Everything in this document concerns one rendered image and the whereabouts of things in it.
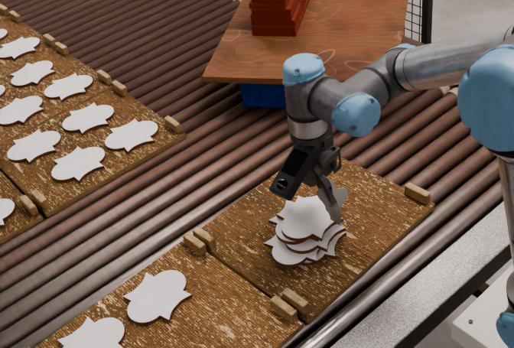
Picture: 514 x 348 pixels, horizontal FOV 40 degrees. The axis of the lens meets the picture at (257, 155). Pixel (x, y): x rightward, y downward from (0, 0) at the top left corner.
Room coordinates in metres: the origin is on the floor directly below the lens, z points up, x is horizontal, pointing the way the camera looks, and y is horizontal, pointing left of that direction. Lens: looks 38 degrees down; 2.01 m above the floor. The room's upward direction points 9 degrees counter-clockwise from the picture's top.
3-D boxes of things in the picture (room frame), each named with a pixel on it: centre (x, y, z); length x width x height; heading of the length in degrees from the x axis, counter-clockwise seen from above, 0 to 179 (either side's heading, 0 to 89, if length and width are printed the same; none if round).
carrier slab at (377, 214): (1.11, -0.10, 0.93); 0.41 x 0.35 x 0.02; 129
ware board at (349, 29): (1.76, -0.20, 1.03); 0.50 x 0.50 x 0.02; 71
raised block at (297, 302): (0.89, -0.03, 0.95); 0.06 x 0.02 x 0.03; 39
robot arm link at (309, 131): (1.09, -0.10, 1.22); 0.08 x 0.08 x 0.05
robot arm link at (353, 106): (1.02, -0.18, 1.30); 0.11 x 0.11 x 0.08; 35
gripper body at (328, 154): (1.09, -0.11, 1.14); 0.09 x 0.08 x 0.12; 132
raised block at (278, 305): (0.87, -0.01, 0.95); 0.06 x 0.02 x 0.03; 38
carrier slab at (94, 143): (1.53, 0.44, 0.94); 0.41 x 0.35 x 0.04; 125
